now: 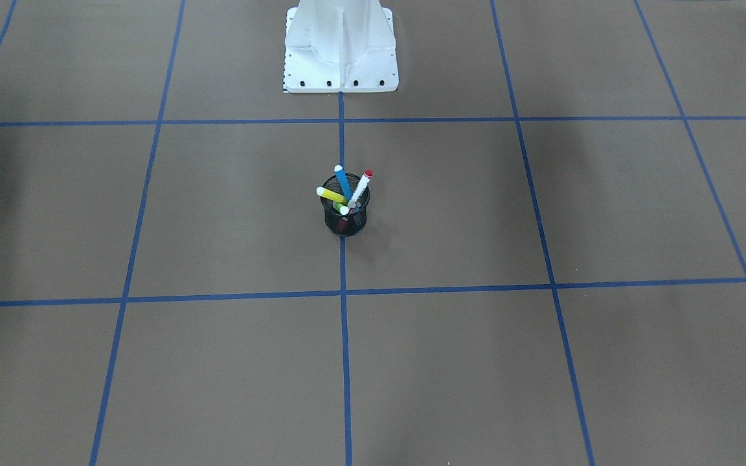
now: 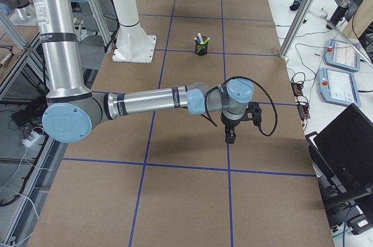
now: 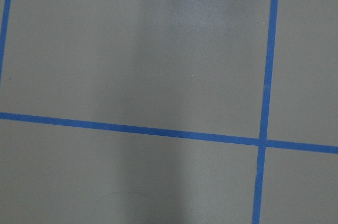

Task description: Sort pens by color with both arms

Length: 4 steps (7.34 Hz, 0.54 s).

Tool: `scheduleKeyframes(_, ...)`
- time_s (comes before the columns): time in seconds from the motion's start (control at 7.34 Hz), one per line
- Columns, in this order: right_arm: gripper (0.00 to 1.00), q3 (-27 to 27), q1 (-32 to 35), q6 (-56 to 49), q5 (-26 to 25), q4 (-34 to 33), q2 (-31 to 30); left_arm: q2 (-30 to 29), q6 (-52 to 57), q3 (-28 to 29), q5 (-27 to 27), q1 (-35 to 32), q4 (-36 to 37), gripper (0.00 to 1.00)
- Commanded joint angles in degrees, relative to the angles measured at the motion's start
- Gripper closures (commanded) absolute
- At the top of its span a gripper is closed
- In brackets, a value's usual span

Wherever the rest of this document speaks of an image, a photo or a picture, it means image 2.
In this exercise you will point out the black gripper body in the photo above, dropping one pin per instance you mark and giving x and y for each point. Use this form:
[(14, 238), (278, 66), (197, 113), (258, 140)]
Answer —
[(229, 124)]

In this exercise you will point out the red capped white marker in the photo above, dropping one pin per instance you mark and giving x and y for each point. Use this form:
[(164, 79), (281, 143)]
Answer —
[(199, 35)]

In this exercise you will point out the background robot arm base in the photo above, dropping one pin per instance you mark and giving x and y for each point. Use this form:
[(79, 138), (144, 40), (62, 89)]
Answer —
[(20, 12)]

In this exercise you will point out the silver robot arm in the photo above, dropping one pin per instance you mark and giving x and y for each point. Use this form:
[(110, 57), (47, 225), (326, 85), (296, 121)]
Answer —
[(74, 110)]

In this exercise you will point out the orange black usb hub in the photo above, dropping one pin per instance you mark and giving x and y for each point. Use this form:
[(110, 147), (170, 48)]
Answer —
[(297, 89)]

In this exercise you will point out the black mesh pen cup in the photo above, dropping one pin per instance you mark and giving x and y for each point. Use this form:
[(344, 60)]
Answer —
[(201, 50)]

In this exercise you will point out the green highlighter pen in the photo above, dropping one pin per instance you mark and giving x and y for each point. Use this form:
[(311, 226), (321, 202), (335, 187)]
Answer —
[(206, 41)]

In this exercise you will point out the near teach pendant tablet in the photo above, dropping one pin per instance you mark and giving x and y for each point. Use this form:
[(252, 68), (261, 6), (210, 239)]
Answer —
[(338, 87)]

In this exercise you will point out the teach pendant tablet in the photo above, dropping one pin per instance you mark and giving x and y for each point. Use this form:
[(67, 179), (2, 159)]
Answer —
[(341, 55), (338, 87)]

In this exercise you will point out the black laptop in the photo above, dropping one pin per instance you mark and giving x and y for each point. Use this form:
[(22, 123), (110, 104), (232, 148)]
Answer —
[(346, 146)]

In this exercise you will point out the far teach pendant tablet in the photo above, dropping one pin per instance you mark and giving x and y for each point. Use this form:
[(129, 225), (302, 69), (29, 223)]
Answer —
[(341, 55)]

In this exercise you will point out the black water bottle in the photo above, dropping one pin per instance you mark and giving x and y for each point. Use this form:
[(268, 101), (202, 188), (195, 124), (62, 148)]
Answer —
[(339, 13)]

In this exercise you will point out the white power adapter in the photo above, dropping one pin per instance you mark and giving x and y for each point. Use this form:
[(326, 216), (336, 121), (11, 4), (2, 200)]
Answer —
[(32, 138)]

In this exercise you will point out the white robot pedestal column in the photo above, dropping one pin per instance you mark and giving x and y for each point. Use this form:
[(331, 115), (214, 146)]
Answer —
[(133, 44)]

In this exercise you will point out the aluminium frame post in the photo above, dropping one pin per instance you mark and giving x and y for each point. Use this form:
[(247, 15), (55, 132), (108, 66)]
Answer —
[(294, 28)]

